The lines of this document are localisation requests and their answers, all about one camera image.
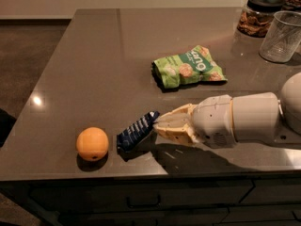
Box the dark cabinet drawer front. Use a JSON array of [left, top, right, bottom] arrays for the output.
[[30, 180, 252, 213]]

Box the green snack bag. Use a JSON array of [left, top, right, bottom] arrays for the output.
[[152, 45, 227, 89]]

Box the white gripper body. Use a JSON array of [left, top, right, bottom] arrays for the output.
[[192, 95, 235, 149]]

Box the black drawer handle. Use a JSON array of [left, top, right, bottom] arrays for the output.
[[126, 195, 161, 209]]

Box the blue rxbar blueberry bar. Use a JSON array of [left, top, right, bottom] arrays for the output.
[[117, 111, 160, 153]]

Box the glass jar with black lid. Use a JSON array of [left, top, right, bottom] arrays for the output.
[[237, 0, 284, 38]]

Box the orange fruit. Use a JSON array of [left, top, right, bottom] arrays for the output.
[[76, 127, 109, 162]]

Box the clear plastic cup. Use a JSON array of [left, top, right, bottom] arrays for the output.
[[259, 10, 301, 63]]

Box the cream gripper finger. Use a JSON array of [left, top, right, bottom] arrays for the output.
[[153, 124, 204, 146], [156, 104, 196, 126]]

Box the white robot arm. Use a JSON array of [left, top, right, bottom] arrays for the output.
[[154, 73, 301, 148]]

